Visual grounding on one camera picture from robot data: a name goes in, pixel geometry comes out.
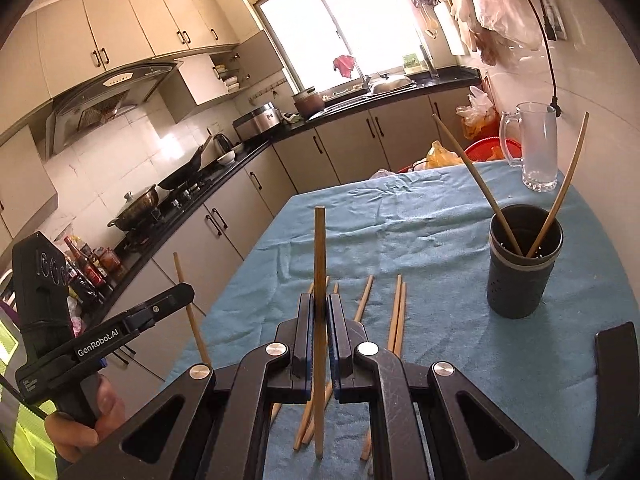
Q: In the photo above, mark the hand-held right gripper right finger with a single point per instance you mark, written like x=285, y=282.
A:
x=334, y=355

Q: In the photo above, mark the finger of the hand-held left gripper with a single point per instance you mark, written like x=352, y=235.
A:
x=165, y=300

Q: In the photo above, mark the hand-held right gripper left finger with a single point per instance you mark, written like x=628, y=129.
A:
x=310, y=355

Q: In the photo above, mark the wooden chopstick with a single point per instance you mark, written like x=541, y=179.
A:
x=395, y=310
x=364, y=297
x=567, y=175
x=309, y=427
x=300, y=437
x=192, y=325
x=401, y=317
x=475, y=170
x=320, y=260

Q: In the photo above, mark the dark grey utensil holder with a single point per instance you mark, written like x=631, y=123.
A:
x=520, y=285

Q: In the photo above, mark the person's left hand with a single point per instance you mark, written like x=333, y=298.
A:
x=107, y=410

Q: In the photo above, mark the group of sauce bottles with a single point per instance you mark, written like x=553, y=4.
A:
x=90, y=270

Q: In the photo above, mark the beige lower kitchen cabinets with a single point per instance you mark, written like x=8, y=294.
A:
x=225, y=240

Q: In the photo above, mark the beige kitchen cabinets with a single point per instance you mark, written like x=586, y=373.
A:
x=125, y=20
x=225, y=240

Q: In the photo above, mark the neon green cloth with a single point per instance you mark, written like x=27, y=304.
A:
x=20, y=410

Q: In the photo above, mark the steel pot with lid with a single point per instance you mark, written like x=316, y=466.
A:
x=135, y=207

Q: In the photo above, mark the gas stove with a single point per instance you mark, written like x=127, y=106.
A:
x=175, y=197

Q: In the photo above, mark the black wok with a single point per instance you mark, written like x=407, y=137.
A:
x=185, y=172

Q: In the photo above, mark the blue towel table cover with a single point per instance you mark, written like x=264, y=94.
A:
x=400, y=220

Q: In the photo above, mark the white bowl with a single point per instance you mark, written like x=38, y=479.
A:
x=226, y=159

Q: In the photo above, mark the steel kettle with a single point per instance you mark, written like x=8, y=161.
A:
x=222, y=142

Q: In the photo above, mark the silver rice cooker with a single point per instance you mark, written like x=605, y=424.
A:
x=257, y=122

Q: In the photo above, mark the steel range hood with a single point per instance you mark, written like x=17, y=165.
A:
x=100, y=95

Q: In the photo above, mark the yellow plastic bag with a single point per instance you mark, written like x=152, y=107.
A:
x=442, y=156

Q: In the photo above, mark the open dish shelf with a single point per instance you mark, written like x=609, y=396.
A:
x=231, y=72

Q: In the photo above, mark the brown clay pot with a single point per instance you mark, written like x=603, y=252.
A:
x=309, y=102

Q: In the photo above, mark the red plastic basin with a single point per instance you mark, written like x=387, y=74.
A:
x=482, y=150

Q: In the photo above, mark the steel pot lid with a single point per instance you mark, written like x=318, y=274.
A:
x=391, y=84

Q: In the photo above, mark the black flat object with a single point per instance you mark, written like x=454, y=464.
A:
x=612, y=390

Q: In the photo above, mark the orange and white plastic bag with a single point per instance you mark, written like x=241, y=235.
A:
x=477, y=112

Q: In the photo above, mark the beige upper kitchen cabinets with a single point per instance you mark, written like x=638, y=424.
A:
x=125, y=20

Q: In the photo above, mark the clear glass mug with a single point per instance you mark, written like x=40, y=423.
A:
x=537, y=150

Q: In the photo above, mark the red cloth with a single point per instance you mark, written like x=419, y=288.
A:
x=345, y=66

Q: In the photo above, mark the black kitchen countertop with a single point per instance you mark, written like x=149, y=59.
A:
x=440, y=85

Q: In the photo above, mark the green box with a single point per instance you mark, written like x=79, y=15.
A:
x=412, y=62

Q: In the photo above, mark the kitchen window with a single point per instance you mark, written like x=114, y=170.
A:
x=340, y=15

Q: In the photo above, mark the hanging plastic bags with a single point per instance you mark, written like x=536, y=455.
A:
x=495, y=5

